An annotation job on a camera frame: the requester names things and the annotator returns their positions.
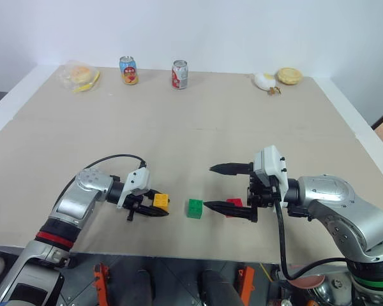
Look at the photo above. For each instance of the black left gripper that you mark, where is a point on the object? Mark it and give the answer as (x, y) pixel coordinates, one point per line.
(136, 200)

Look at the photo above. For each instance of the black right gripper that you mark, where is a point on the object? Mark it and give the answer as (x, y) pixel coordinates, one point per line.
(263, 196)

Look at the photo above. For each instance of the yellow toy brick cube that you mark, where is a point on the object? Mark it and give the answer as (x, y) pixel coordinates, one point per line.
(160, 201)

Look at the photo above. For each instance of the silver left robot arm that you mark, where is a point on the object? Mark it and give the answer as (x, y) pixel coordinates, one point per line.
(83, 197)

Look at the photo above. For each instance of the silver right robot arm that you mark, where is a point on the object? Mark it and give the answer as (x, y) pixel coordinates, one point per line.
(341, 204)

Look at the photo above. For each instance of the red toy brick cube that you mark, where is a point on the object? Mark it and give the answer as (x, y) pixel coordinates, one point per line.
(235, 202)

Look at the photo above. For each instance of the green toy brick cube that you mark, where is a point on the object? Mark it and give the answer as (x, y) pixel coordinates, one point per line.
(195, 208)

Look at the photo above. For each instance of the orange clamp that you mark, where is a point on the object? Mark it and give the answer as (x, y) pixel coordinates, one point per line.
(246, 282)
(101, 283)

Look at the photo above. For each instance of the small brown toy piece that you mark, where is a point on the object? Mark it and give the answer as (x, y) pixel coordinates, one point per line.
(274, 90)

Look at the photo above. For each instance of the pink bowl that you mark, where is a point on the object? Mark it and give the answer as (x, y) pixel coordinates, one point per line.
(306, 281)

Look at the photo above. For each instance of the round yellow biscuit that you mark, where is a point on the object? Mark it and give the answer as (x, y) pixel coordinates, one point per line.
(289, 76)

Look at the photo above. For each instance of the red white drink can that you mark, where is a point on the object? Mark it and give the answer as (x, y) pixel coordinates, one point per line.
(180, 75)

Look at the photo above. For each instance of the blue orange drink can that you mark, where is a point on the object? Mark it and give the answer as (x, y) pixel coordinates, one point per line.
(129, 71)

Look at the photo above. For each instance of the shiny metal bowl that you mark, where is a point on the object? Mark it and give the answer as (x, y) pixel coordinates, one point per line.
(332, 293)

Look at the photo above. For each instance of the round bun in bag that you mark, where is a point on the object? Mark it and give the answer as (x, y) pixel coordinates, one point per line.
(80, 73)

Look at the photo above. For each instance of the clear plastic bag yellow trim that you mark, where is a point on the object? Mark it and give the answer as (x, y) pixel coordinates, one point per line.
(67, 78)

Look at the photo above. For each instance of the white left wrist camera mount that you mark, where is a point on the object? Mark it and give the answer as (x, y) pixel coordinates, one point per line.
(137, 181)

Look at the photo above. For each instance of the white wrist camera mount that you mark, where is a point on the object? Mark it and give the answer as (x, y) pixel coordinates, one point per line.
(273, 162)
(137, 181)

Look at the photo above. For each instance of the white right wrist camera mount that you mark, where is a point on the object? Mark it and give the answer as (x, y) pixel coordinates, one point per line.
(273, 162)

